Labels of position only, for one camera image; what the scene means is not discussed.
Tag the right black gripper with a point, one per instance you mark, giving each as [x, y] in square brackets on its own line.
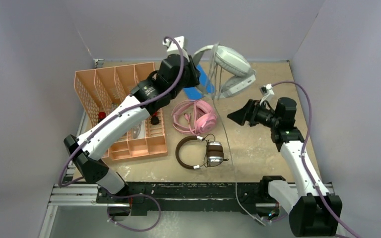
[252, 108]

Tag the grey over-ear headphones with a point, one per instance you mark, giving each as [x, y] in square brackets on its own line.
[229, 75]

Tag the brown on-ear headphones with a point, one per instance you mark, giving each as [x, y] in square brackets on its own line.
[214, 152]

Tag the pink wired headphones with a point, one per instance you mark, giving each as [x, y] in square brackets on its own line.
[194, 117]

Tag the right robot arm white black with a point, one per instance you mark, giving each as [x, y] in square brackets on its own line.
[307, 205]

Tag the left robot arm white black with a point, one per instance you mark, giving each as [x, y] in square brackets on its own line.
[175, 73]

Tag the blue notebook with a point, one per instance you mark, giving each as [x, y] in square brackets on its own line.
[194, 93]

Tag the red black stamp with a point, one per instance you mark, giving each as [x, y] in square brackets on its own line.
[154, 119]

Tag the clear ruler pack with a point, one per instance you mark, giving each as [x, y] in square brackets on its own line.
[138, 131]

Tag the peach plastic desk organizer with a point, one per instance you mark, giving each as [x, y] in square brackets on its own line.
[101, 90]

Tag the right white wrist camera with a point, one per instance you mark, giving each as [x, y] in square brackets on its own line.
[267, 93]

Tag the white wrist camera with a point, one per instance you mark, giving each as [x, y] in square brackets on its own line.
[174, 46]
[267, 93]

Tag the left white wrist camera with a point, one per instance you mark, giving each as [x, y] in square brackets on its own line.
[174, 46]

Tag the black base frame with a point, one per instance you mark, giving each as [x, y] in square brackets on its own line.
[173, 196]

